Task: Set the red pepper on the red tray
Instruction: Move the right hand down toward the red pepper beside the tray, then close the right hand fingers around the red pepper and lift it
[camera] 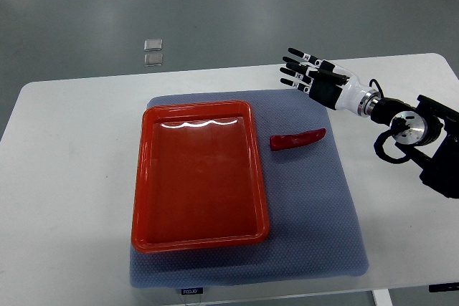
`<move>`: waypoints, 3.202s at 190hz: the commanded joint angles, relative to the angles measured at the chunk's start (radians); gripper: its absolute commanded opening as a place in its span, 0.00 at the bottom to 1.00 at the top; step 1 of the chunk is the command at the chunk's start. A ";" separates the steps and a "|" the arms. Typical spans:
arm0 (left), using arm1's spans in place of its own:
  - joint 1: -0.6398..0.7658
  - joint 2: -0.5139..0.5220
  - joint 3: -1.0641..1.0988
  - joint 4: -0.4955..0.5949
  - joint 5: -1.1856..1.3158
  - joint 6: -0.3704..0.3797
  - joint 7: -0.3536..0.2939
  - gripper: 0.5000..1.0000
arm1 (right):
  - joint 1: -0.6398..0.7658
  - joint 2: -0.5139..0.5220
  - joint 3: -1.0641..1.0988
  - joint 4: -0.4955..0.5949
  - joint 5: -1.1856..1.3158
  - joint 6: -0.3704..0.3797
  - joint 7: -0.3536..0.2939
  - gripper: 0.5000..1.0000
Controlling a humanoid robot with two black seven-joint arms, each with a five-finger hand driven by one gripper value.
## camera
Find blue-grey mesh mat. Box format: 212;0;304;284
130;89;369;289

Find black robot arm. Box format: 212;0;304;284
364;92;458;199

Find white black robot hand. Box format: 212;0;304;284
280;47;382;117

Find upper metal floor plate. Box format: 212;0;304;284
143;38;163;52

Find black table control panel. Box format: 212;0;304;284
428;282;459;293

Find black label tag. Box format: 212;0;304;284
181;287;204;295

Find red plastic tray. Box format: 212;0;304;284
131;100;270;254

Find red pepper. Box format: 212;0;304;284
269;128;326;151

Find white table leg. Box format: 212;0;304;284
372;289;393;306

